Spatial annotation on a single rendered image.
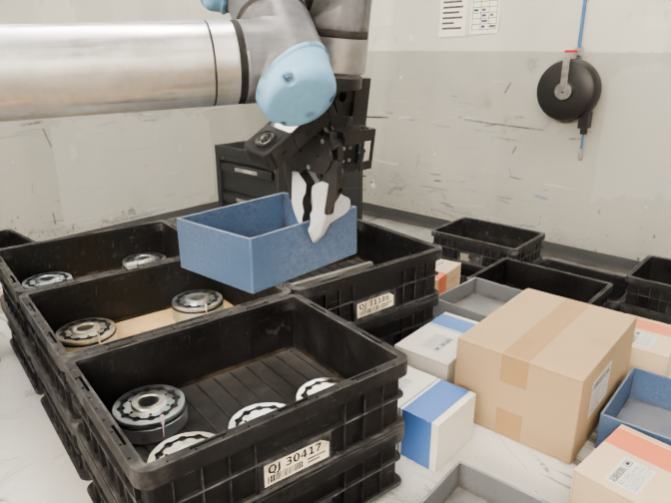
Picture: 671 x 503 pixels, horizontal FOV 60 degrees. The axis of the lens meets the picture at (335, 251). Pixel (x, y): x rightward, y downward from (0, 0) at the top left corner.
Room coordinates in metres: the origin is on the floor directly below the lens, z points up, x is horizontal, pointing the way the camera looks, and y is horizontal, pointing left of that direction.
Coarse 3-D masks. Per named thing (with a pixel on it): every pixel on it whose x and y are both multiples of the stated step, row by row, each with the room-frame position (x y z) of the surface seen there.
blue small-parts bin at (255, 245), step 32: (192, 224) 0.72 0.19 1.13; (224, 224) 0.80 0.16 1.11; (256, 224) 0.85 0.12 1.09; (288, 224) 0.89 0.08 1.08; (352, 224) 0.79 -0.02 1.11; (192, 256) 0.73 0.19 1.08; (224, 256) 0.68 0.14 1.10; (256, 256) 0.66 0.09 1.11; (288, 256) 0.69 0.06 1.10; (320, 256) 0.74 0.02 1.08; (256, 288) 0.65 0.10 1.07
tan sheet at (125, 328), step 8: (224, 304) 1.13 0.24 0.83; (232, 304) 1.13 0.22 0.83; (160, 312) 1.09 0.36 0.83; (168, 312) 1.09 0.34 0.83; (128, 320) 1.06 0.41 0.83; (136, 320) 1.06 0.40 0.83; (144, 320) 1.06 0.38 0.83; (152, 320) 1.06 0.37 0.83; (160, 320) 1.06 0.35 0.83; (168, 320) 1.06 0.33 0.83; (176, 320) 1.06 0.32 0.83; (120, 328) 1.02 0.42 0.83; (128, 328) 1.02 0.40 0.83; (136, 328) 1.02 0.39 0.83; (144, 328) 1.02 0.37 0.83; (152, 328) 1.02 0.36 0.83; (120, 336) 0.99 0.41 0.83
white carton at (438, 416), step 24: (408, 384) 0.89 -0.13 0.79; (432, 384) 0.89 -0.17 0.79; (408, 408) 0.81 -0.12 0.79; (432, 408) 0.81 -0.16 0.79; (456, 408) 0.81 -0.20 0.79; (408, 432) 0.80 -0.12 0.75; (432, 432) 0.77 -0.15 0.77; (456, 432) 0.81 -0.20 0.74; (408, 456) 0.80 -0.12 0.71; (432, 456) 0.77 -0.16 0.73
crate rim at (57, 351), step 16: (112, 272) 1.06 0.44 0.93; (128, 272) 1.07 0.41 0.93; (48, 288) 0.98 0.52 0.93; (64, 288) 1.00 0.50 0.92; (288, 288) 0.98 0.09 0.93; (32, 304) 0.91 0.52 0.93; (240, 304) 0.91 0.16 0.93; (32, 320) 0.87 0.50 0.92; (192, 320) 0.85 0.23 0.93; (48, 336) 0.80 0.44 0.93; (128, 336) 0.80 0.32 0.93; (64, 352) 0.75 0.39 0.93; (80, 352) 0.75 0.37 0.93; (64, 368) 0.73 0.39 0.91
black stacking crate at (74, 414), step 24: (72, 288) 1.01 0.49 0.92; (96, 288) 1.03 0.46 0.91; (120, 288) 1.06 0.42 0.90; (144, 288) 1.09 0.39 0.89; (168, 288) 1.12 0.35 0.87; (192, 288) 1.15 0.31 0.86; (216, 288) 1.18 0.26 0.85; (48, 312) 0.98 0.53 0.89; (72, 312) 1.00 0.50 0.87; (96, 312) 1.03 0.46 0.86; (120, 312) 1.06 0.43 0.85; (144, 312) 1.08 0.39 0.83; (48, 360) 0.83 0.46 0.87; (72, 408) 0.76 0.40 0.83
